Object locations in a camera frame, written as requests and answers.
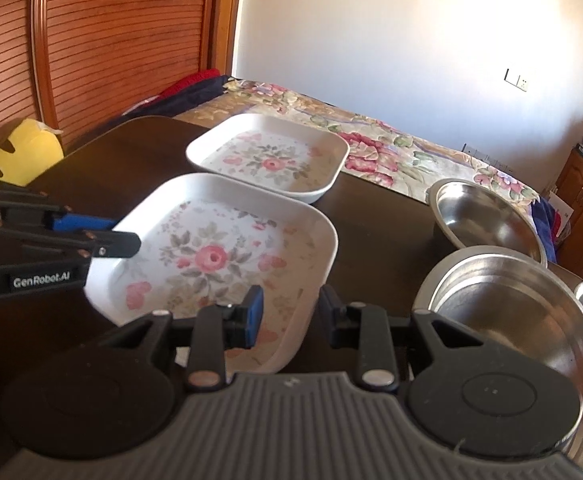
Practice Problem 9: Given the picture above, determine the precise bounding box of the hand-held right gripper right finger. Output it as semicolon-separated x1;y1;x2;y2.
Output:
318;285;485;394

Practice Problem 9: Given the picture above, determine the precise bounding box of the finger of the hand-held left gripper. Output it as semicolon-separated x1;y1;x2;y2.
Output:
21;230;142;261
0;190;118;236

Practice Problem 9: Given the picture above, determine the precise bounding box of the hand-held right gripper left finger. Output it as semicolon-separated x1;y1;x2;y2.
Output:
98;285;265;394

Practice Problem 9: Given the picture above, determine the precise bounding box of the white floral square plate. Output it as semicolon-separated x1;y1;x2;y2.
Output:
85;172;339;375
185;112;351;205

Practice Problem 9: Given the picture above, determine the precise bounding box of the yellow plush toy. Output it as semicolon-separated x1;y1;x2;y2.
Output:
0;118;65;187

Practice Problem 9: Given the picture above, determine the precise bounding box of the dark navy cloth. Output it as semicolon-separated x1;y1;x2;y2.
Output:
106;76;242;122

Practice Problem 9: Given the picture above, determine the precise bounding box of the red cloth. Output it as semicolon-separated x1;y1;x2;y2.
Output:
158;68;222;102

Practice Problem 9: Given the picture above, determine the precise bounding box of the floral bed blanket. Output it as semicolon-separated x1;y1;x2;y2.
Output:
174;79;542;207

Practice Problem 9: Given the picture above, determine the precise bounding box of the wooden louvered wardrobe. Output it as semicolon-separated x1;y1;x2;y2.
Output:
0;0;222;171

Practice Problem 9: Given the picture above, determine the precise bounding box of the cardboard box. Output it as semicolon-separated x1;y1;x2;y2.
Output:
549;190;575;249

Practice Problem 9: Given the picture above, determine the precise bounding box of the wooden door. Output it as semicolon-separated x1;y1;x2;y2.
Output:
215;0;248;79

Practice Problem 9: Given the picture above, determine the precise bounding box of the low wall outlet strip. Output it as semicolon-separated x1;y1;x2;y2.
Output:
463;143;515;169

